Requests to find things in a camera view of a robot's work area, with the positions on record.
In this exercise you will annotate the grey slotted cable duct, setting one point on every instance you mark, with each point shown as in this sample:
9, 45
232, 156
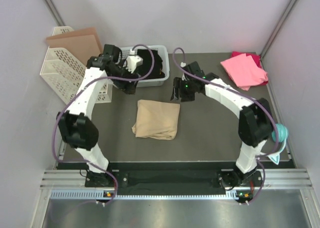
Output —
106, 195

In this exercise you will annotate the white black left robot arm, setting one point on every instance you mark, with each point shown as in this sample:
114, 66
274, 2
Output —
75, 124

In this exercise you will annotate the white mesh file organizer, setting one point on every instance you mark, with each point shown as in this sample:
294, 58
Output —
61, 70

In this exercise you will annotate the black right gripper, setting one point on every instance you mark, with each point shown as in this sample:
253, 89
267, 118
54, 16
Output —
178, 92

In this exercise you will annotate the brown paper folder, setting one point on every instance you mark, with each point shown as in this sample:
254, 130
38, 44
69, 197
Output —
83, 43

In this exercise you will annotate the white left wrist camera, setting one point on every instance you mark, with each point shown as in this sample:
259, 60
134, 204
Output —
133, 61

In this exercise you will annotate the white plastic laundry basket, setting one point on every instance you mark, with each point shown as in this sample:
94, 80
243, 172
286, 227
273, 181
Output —
161, 69

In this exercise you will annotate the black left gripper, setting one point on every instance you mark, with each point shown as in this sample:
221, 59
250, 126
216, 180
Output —
129, 88

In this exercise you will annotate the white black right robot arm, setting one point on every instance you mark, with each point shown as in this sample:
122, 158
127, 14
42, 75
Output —
254, 124

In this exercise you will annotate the magenta folded t shirt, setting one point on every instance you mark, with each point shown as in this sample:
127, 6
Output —
257, 61

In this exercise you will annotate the pink folded t shirt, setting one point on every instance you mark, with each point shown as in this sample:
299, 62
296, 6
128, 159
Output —
243, 72

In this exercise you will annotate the beige t shirt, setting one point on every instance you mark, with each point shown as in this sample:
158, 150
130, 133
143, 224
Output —
157, 120

